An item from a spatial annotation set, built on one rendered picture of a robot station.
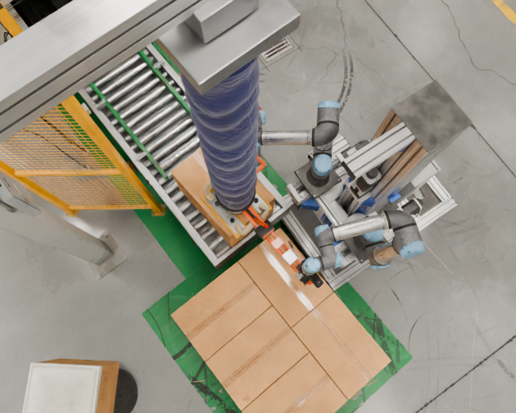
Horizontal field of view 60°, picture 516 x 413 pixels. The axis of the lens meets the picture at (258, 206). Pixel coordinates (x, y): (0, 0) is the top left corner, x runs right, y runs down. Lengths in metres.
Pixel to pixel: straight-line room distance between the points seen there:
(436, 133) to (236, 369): 2.03
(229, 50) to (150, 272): 2.99
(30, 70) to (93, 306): 3.20
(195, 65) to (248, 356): 2.46
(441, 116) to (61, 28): 1.57
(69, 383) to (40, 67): 2.27
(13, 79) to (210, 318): 2.54
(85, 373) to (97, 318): 1.12
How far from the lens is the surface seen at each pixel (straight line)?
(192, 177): 3.00
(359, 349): 3.31
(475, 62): 4.95
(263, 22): 1.12
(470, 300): 4.17
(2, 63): 0.96
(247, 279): 3.24
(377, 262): 2.60
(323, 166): 2.70
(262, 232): 2.56
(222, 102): 1.31
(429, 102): 2.11
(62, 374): 2.97
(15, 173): 3.31
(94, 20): 0.95
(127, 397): 3.90
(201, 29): 1.05
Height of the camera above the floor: 3.77
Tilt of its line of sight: 75 degrees down
